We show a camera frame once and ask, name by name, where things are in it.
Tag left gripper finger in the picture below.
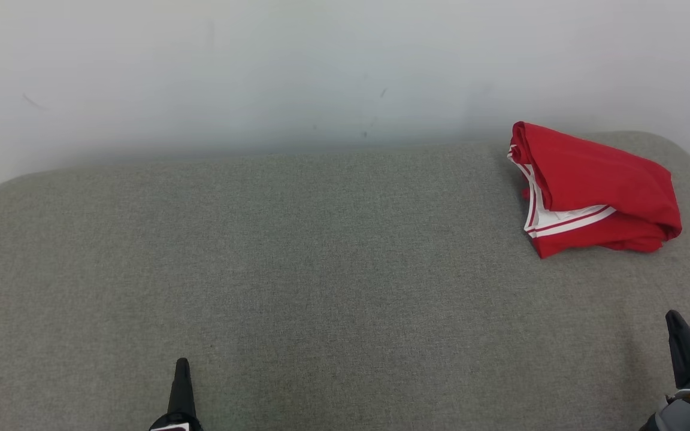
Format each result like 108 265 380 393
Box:
167 357 199 420

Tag red basketball jersey white sleeves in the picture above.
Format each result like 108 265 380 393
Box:
507 121 683 260

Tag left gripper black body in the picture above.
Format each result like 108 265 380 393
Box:
148 413 205 431

